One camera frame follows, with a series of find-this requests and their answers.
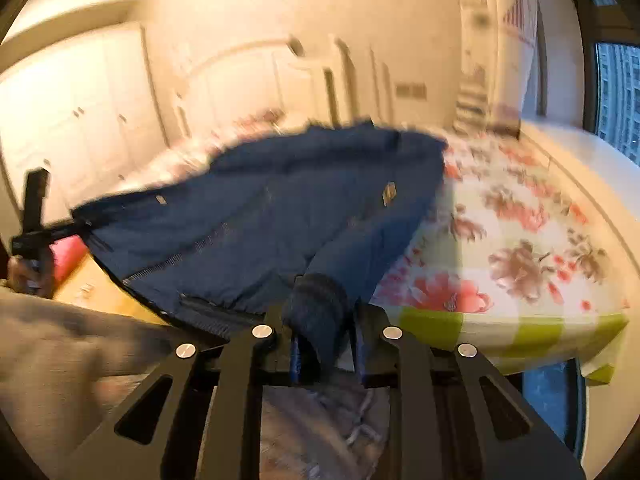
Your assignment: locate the pink cloth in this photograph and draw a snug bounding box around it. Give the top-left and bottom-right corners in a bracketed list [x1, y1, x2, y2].
[50, 235, 91, 286]

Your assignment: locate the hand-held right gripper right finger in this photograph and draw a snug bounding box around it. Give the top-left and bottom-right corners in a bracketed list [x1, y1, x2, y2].
[350, 305, 588, 480]

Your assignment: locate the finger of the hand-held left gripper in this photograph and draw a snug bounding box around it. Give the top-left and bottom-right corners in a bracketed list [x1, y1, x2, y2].
[44, 217, 96, 242]

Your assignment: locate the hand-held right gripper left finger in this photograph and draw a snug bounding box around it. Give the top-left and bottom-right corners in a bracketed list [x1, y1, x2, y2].
[60, 305, 306, 480]

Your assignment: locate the sailboat print curtain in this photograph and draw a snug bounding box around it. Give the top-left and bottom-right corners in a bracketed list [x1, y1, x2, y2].
[452, 0, 541, 138]

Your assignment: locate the person's left hand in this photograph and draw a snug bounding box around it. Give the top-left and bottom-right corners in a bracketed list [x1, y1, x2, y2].
[7, 255, 53, 298]

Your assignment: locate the white bed headboard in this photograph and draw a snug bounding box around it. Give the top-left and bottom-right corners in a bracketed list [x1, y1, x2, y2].
[172, 35, 361, 141]

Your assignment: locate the white windowsill desk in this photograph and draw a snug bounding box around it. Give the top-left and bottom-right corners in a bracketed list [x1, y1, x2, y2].
[517, 120, 640, 480]

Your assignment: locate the bed with floral sheet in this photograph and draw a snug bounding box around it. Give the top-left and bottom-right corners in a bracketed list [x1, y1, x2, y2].
[170, 110, 631, 386]

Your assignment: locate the white wardrobe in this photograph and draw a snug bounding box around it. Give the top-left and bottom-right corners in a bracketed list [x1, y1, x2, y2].
[0, 25, 171, 221]

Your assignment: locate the yellow bedsheet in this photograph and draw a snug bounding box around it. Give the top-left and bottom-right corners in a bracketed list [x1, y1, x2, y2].
[52, 255, 166, 326]

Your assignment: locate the navy puffer jacket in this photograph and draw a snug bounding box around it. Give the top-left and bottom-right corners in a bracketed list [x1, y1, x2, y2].
[70, 120, 448, 376]

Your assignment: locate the dark framed window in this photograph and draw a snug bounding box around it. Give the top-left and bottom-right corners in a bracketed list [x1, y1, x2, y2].
[560, 0, 640, 166]

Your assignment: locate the person's left forearm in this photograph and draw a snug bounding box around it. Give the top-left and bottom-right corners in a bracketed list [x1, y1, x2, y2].
[0, 285, 231, 461]

